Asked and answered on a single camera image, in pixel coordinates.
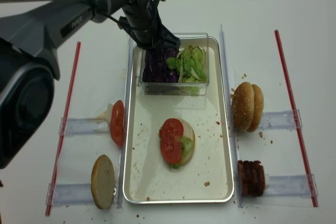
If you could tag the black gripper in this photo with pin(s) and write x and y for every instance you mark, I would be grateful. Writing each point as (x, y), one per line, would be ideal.
(143, 24)

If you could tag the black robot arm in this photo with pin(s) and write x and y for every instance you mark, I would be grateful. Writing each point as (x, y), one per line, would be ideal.
(29, 62)

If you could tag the green lettuce pile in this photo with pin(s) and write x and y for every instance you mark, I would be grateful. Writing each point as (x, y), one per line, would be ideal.
(190, 63)

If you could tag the upper tomato slice on bun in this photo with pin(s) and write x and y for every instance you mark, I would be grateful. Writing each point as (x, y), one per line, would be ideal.
(171, 129)

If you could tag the tomato slice on bun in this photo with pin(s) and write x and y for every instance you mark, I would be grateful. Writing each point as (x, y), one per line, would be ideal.
(171, 150)
(171, 129)

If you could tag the standing tomato slices left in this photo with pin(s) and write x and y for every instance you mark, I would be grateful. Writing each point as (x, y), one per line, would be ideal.
(116, 123)

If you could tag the lettuce leaf on bun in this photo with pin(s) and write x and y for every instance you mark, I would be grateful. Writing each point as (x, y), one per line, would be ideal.
(188, 147)

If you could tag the lower tomato slice on bun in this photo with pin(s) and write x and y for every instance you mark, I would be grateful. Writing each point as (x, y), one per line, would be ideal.
(171, 150)

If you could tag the bacon meat stack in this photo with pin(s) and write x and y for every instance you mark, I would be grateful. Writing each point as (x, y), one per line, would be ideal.
(252, 178)

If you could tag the purple cabbage pile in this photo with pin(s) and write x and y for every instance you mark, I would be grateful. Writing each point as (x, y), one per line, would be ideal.
(160, 71)

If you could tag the clear plastic salad container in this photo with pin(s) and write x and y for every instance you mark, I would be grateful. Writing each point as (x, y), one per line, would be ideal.
(186, 39)

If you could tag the left long clear divider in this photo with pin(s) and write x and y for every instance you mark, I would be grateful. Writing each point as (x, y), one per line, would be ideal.
(127, 98)

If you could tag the long clear divider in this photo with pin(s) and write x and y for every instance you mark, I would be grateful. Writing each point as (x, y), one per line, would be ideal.
(127, 98)
(228, 79)

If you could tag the white onion piece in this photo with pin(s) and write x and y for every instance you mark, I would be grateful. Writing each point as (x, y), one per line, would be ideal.
(109, 113)

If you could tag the left red strip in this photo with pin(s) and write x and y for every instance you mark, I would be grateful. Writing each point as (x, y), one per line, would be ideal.
(52, 186)

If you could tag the red strip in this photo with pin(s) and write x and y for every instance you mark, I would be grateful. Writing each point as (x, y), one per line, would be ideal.
(311, 184)
(52, 186)

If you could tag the front sesame bun top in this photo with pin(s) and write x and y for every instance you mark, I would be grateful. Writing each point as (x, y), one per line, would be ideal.
(243, 106)

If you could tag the white metal tray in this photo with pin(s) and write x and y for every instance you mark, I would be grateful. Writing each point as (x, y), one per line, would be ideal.
(208, 176)

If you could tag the rear bun top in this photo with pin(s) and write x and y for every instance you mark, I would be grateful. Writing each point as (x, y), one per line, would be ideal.
(258, 108)

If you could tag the right red strip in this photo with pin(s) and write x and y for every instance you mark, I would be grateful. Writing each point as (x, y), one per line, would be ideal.
(311, 184)

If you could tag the upper left clear holder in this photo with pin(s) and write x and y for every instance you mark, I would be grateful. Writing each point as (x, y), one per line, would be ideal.
(73, 126)

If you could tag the clear holder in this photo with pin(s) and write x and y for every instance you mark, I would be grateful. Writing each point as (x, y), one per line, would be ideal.
(69, 194)
(294, 185)
(73, 126)
(285, 120)

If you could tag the bun half cut side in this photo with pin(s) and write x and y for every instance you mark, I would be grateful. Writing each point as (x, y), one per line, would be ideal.
(103, 182)

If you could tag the upper right clear holder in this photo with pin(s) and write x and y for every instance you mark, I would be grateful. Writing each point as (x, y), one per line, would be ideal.
(285, 120)

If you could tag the right long clear divider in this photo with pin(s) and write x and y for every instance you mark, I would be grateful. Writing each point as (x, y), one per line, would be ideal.
(228, 79)

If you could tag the lower left clear holder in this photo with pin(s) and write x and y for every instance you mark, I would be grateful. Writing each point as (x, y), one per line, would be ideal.
(69, 194)

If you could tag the lower right clear holder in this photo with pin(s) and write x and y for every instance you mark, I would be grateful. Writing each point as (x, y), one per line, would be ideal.
(294, 185)

